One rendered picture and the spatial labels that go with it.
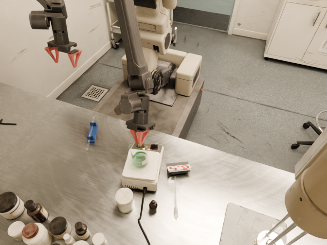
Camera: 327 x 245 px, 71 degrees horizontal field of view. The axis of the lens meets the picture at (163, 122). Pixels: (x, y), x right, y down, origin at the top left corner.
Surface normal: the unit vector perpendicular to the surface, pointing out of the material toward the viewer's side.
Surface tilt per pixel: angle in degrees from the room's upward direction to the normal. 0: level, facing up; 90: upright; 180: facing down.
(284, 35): 90
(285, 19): 90
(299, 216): 90
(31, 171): 0
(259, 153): 0
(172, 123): 0
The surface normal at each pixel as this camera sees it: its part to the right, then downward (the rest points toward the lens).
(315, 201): -0.93, 0.26
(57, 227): 0.02, -0.68
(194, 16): -0.36, 0.68
